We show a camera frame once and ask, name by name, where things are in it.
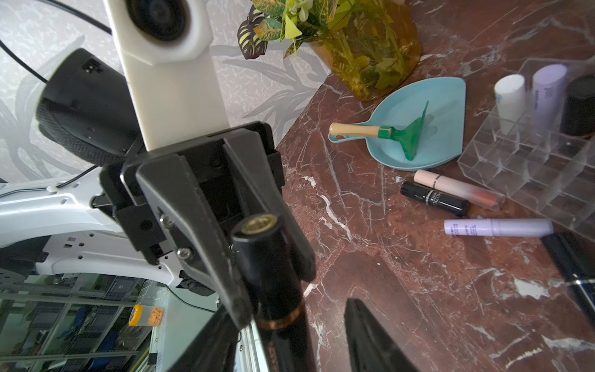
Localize green brush wooden handle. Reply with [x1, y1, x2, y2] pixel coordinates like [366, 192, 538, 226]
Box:
[329, 101, 429, 161]

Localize black lipstick silver band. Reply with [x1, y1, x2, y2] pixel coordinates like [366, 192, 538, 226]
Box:
[540, 232, 594, 326]

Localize teal plastic dustpan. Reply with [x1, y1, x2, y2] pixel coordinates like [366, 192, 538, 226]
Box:
[328, 77, 466, 171]

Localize black lipstick horizontal top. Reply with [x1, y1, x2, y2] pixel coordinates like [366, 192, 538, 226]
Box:
[400, 181, 470, 217]

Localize lavender lip balm tube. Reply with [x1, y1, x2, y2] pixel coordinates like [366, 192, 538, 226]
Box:
[531, 64, 568, 131]

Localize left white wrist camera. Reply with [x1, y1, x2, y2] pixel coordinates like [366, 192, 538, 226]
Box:
[105, 1, 230, 151]

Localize small lavender lip tube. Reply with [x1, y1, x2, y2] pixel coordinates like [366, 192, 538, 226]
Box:
[444, 219, 554, 238]

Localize clear acrylic lipstick organizer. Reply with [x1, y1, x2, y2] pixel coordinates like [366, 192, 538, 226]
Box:
[458, 58, 594, 240]

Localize pink lip gloss upper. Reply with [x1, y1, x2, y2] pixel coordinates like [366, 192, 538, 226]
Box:
[414, 170, 506, 211]

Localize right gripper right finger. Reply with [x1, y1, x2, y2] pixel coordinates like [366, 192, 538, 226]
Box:
[344, 299, 418, 372]

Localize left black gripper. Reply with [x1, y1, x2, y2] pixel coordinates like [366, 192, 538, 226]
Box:
[91, 122, 316, 330]

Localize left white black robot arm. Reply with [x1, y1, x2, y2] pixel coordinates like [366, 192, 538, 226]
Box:
[1, 48, 315, 331]

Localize black lipstick gold band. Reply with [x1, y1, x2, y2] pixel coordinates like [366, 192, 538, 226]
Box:
[232, 214, 316, 371]

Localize white lip balm tube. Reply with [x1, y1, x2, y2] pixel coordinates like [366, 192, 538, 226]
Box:
[494, 74, 526, 135]

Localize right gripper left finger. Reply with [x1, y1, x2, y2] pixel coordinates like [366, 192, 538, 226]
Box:
[169, 306, 240, 372]

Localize artificial plant in amber vase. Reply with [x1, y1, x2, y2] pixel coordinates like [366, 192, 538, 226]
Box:
[237, 0, 422, 101]

